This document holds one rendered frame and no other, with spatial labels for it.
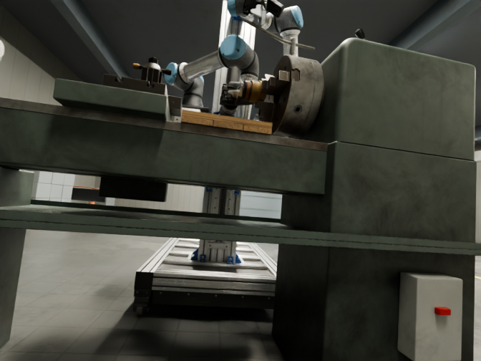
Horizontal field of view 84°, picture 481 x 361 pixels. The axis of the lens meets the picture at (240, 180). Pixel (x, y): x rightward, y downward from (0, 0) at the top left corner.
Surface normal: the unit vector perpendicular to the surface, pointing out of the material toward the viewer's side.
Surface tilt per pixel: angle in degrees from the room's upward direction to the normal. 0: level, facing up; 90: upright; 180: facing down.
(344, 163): 90
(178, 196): 90
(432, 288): 90
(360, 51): 90
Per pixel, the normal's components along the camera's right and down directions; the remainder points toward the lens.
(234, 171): 0.20, -0.06
